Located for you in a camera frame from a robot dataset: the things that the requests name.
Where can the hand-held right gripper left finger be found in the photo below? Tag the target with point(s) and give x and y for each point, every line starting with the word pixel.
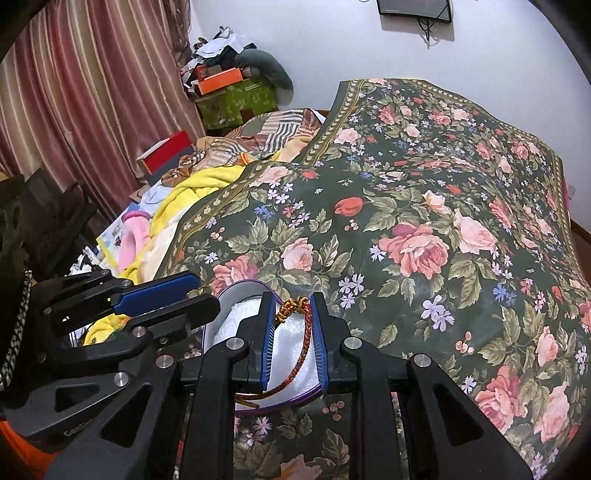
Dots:
pixel 267 341

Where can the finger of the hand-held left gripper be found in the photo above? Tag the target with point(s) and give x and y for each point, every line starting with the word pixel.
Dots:
pixel 184 311
pixel 154 293

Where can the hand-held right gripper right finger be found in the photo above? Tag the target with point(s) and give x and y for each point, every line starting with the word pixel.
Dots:
pixel 319 344

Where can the purple heart-shaped tin box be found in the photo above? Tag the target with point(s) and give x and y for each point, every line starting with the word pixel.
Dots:
pixel 226 323

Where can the black bag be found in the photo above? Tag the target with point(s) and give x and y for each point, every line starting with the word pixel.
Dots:
pixel 60 221

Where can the printed paper booklet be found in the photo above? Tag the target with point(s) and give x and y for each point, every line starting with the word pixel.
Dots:
pixel 110 237

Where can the pale blue cloth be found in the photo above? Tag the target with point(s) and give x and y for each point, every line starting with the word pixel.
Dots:
pixel 154 196

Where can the yellow blanket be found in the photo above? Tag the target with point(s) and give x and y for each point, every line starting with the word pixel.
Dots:
pixel 203 180

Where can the red box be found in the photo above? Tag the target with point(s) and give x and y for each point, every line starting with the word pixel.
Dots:
pixel 168 152

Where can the pink striped curtain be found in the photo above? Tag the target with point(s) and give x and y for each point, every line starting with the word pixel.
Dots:
pixel 92 92

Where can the dark green floral cloth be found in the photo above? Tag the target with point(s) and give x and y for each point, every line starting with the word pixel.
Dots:
pixel 415 184

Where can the striped patchwork blanket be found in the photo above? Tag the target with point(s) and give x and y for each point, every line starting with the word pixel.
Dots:
pixel 272 129

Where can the orange box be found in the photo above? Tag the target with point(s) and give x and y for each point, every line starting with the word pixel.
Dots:
pixel 219 79

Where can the grey cushion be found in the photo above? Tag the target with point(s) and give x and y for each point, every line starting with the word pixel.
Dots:
pixel 270 67

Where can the pile of clothes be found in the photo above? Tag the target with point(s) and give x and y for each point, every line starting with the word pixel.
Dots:
pixel 217 46

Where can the pink cloth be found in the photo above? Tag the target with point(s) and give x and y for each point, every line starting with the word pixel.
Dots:
pixel 565 191

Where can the small black wall screen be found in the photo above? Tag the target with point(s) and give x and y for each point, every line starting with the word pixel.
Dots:
pixel 413 8

